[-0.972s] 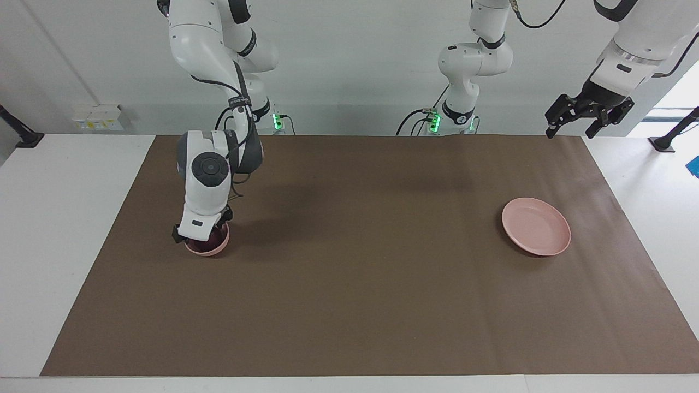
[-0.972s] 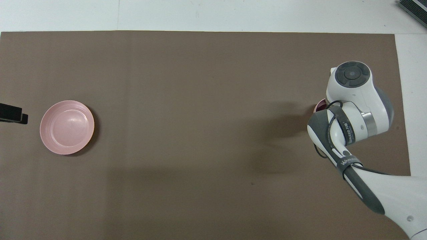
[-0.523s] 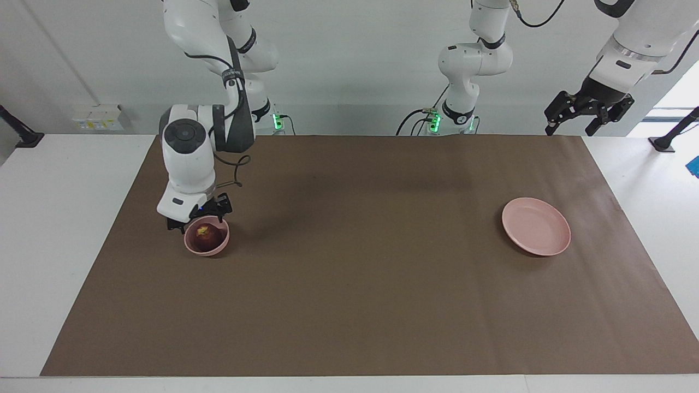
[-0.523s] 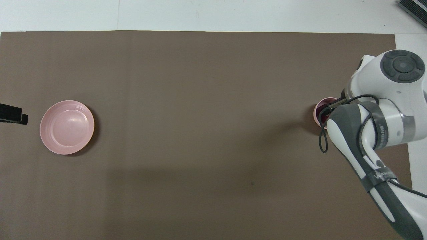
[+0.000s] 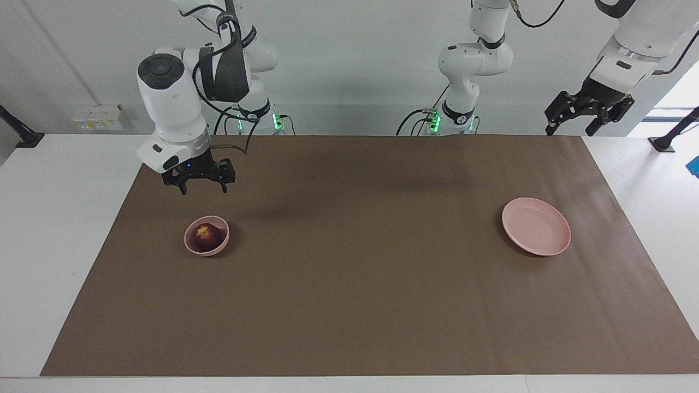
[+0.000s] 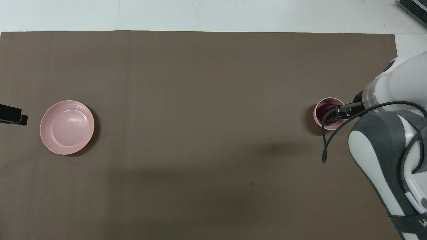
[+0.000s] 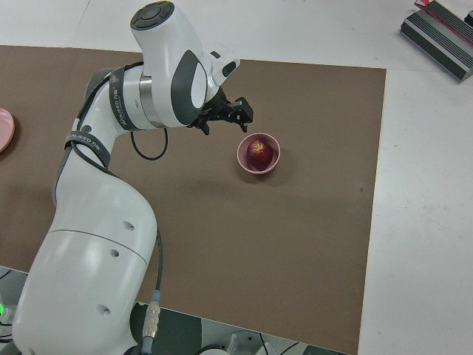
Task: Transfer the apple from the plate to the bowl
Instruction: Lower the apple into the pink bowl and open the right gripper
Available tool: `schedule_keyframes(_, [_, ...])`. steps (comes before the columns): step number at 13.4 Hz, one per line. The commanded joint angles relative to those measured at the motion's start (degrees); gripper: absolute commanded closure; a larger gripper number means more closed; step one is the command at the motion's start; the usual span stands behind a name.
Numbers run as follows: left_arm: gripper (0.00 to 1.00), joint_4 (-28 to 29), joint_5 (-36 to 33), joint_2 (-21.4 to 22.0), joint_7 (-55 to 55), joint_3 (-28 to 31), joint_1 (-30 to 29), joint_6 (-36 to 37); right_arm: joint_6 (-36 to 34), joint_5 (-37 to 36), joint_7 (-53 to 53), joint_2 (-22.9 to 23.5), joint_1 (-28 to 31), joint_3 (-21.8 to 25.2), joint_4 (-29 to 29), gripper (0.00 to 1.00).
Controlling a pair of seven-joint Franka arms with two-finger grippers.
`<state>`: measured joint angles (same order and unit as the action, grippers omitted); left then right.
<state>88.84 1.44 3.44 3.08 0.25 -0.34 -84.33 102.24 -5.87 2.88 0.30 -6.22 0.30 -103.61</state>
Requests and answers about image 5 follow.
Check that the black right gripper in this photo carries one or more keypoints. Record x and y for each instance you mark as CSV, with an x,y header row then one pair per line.
x,y
201,165

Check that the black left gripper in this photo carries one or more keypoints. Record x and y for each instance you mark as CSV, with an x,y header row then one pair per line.
x,y
600,90

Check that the red apple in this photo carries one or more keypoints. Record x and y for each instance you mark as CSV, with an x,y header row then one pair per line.
x,y
207,238

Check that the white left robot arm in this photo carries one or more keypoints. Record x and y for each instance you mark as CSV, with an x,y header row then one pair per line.
x,y
469,60

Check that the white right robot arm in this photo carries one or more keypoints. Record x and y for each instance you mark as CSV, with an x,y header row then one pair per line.
x,y
169,109

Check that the pink bowl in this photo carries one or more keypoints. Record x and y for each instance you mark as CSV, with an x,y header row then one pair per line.
x,y
190,245

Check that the pink plate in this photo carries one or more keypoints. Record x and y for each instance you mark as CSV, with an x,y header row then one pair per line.
x,y
538,229

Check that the black stand foot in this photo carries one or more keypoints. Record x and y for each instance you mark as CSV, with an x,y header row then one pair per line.
x,y
663,144
30,139

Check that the blue object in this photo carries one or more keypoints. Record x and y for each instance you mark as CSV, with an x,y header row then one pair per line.
x,y
694,166

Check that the brown paper table mat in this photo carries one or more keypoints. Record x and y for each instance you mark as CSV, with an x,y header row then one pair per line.
x,y
349,273

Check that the white wall socket box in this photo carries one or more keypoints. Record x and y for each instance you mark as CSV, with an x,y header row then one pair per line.
x,y
98,120

